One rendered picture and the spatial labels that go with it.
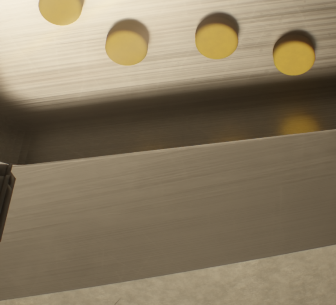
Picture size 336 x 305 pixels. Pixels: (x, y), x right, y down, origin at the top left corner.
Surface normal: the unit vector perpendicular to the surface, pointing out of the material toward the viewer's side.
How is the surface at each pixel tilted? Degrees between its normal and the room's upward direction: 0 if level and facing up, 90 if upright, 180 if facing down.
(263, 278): 0
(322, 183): 0
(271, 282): 0
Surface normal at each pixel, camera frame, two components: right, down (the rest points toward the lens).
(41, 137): -0.17, -0.75
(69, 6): -0.02, 0.65
